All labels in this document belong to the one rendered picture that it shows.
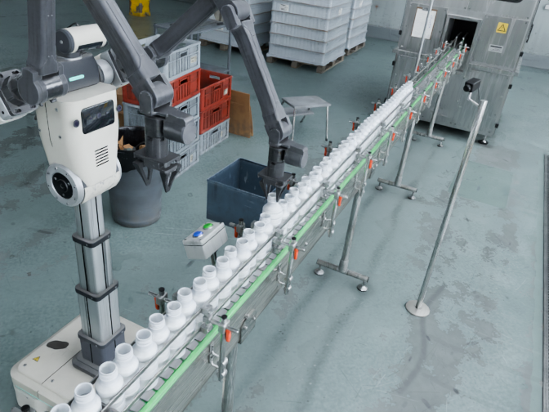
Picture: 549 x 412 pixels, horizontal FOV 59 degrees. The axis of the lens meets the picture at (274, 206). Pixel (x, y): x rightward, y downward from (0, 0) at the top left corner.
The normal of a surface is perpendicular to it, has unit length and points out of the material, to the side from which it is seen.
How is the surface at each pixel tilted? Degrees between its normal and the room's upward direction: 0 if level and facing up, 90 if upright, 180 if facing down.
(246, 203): 90
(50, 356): 0
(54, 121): 90
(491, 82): 90
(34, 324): 0
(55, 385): 0
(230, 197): 90
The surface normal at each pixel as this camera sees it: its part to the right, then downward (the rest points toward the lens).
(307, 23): -0.40, 0.41
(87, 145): 0.89, 0.29
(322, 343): 0.10, -0.86
